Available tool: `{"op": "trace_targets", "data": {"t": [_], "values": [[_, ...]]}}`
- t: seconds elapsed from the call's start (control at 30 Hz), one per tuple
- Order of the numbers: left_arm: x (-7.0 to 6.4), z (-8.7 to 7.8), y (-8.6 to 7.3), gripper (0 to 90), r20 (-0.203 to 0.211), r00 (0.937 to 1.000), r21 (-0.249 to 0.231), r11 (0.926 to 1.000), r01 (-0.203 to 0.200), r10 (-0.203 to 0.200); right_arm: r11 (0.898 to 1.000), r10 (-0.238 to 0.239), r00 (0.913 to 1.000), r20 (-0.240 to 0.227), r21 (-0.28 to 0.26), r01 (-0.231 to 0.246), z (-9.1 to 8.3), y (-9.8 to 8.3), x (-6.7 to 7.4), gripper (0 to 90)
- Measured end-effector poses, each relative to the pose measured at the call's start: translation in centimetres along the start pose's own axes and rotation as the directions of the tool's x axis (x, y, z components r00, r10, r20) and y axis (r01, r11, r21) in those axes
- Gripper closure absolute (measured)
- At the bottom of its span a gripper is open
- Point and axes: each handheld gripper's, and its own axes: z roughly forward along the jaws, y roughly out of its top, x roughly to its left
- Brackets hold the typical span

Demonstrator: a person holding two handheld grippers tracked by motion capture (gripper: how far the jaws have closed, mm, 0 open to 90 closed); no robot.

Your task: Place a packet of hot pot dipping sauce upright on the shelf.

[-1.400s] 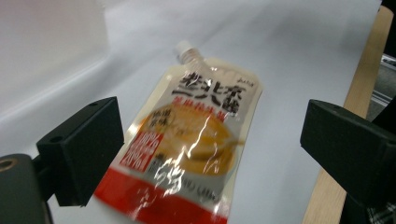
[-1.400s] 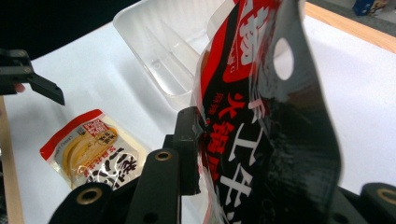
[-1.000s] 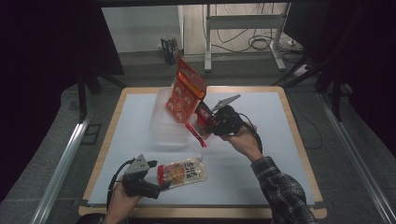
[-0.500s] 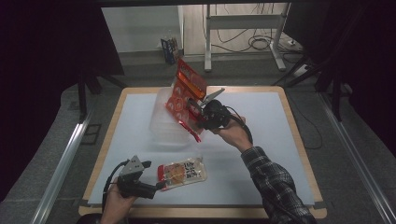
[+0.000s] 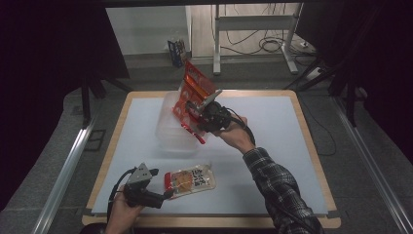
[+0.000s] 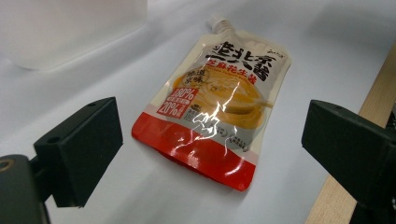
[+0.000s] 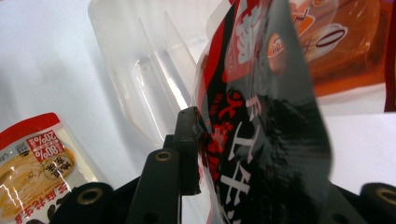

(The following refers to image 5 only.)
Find aluminium rail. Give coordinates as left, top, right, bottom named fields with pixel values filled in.
left=30, top=108, right=101, bottom=234
left=332, top=96, right=413, bottom=234

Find cream and red spout pouch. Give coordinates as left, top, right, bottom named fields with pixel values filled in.
left=164, top=163, right=217, bottom=200

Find left hand-held gripper black cable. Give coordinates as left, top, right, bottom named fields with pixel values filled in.
left=106, top=166, right=138, bottom=225

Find red snack packet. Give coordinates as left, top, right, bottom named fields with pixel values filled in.
left=171, top=60, right=218, bottom=145

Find person's left hand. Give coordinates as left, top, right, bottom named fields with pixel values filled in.
left=104, top=186, right=145, bottom=234

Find clear plastic container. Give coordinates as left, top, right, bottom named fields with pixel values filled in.
left=155, top=91, right=208, bottom=154

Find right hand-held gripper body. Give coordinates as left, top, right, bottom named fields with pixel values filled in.
left=194, top=89, right=233, bottom=134

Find white metal stand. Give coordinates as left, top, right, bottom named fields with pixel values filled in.
left=212, top=3, right=305, bottom=76

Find blue carton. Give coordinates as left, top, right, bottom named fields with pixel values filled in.
left=167, top=38, right=189, bottom=68

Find black curtain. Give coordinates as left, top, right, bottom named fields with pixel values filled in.
left=0, top=0, right=131, bottom=209
left=295, top=0, right=413, bottom=154

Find right hand-held gripper black cable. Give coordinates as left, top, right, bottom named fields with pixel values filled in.
left=225, top=106, right=257, bottom=147

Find person's right hand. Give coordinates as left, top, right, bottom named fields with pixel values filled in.
left=212, top=111, right=257, bottom=155

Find coiled black floor cables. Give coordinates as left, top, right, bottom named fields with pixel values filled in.
left=223, top=3, right=310, bottom=57

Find black stand legs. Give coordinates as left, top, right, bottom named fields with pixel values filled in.
left=79, top=76, right=134, bottom=130
left=282, top=57, right=358, bottom=128

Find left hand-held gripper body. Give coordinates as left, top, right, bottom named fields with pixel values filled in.
left=122, top=162, right=165, bottom=210

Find hand-held gripper black cable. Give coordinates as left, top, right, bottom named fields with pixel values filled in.
left=106, top=166, right=138, bottom=225
left=225, top=106, right=257, bottom=147

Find thin black floor cable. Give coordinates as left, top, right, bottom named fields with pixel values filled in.
left=300, top=97, right=338, bottom=157

